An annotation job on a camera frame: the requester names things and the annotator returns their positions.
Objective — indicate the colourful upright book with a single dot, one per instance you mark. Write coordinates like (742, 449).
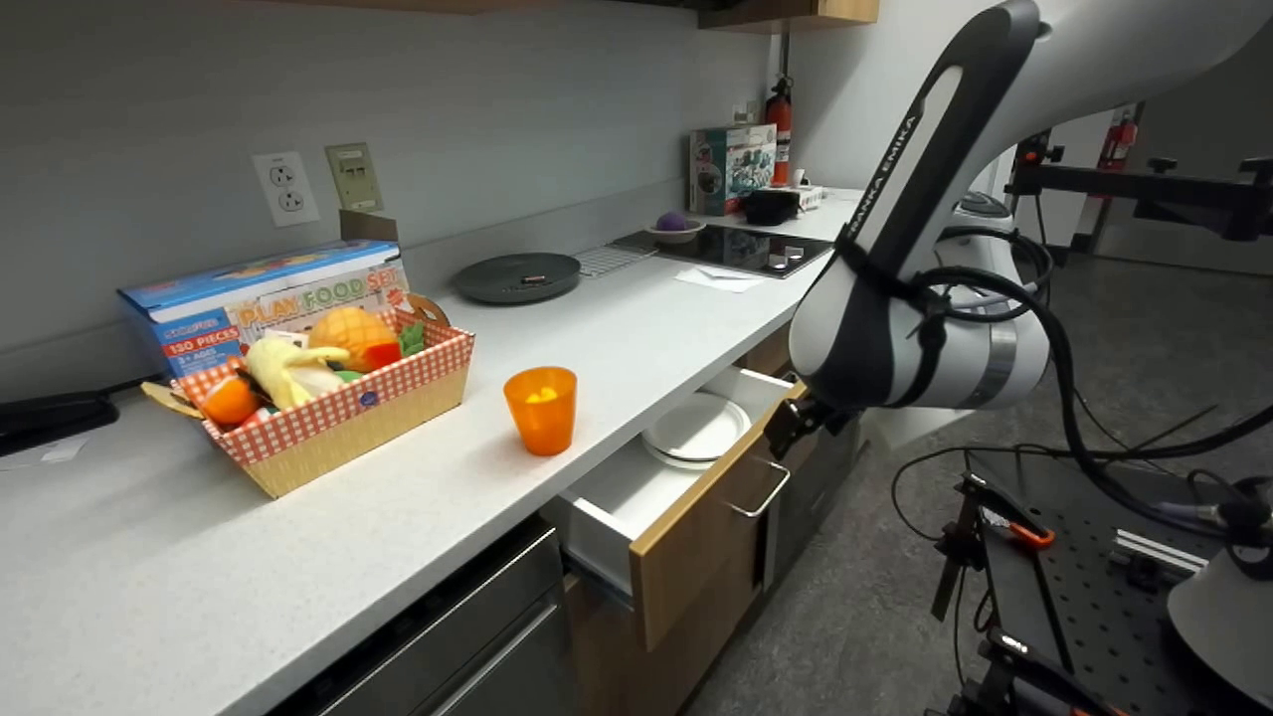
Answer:
(728, 164)

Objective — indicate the green toy piece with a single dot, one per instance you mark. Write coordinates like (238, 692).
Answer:
(413, 335)

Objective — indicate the black round knob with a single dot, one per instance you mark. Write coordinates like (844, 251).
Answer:
(1255, 531)

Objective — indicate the black pot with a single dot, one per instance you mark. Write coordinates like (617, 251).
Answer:
(768, 209)

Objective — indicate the orange round toy bread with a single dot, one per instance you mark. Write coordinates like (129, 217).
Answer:
(352, 331)

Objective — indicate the yellow white toy banana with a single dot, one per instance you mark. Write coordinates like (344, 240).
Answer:
(283, 365)

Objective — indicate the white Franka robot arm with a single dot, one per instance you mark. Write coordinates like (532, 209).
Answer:
(980, 364)

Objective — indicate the black perforated robot table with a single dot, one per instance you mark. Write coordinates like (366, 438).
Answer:
(1098, 621)

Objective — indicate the wooden wall cabinet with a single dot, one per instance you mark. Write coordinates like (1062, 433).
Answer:
(799, 7)

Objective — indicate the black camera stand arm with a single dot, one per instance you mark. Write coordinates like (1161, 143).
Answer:
(1179, 198)

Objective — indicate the tan wooden toy spoon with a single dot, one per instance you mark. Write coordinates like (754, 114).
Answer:
(170, 400)

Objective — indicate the grey round robot base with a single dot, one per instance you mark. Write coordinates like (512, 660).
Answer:
(1227, 629)

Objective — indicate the orange plastic cup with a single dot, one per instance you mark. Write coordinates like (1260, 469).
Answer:
(541, 405)

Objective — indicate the colourful toy food box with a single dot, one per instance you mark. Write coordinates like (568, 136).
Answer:
(226, 311)

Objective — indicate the dark round plate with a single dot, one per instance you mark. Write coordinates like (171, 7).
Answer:
(519, 279)

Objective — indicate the beige light switch plate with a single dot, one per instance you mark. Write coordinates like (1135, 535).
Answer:
(352, 175)

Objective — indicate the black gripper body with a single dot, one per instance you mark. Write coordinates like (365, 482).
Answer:
(821, 412)

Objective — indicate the red toy piece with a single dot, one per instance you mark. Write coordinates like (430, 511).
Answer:
(381, 355)

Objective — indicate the black flat device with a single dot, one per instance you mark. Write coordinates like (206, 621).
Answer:
(55, 424)

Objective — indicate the orange toy fruit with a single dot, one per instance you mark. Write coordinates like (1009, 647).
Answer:
(232, 400)

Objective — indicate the white label strip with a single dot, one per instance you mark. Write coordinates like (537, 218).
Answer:
(1161, 551)

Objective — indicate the white plate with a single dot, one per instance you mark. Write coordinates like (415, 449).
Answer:
(699, 432)

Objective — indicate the black glass cooktop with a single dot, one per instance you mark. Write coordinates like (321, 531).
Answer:
(723, 249)

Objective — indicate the red checkered cardboard basket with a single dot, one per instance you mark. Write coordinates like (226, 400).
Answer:
(344, 424)

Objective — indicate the wooden base cabinet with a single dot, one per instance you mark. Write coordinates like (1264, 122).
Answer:
(598, 677)

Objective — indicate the red fire extinguisher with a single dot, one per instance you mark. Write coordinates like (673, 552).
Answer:
(781, 125)
(1123, 140)

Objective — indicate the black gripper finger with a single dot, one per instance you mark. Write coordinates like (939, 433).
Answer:
(787, 432)

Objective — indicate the black orange clamp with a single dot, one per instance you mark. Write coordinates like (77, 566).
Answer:
(1015, 523)

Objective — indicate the white electrical outlet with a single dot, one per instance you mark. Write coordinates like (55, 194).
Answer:
(288, 184)

